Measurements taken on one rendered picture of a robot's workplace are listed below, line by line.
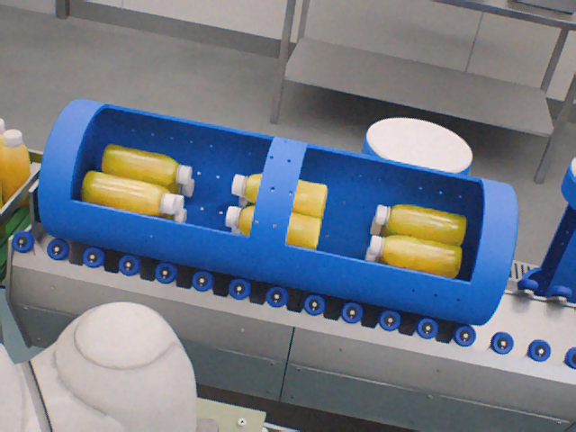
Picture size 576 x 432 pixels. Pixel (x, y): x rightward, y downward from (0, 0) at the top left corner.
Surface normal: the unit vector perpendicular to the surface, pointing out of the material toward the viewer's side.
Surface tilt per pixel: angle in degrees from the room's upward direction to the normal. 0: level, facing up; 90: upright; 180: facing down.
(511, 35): 90
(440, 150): 0
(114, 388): 58
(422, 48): 90
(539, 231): 0
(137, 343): 3
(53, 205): 88
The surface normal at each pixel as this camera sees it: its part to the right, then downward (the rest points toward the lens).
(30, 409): 0.26, -0.52
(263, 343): -0.11, 0.25
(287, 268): -0.18, 0.68
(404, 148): 0.14, -0.81
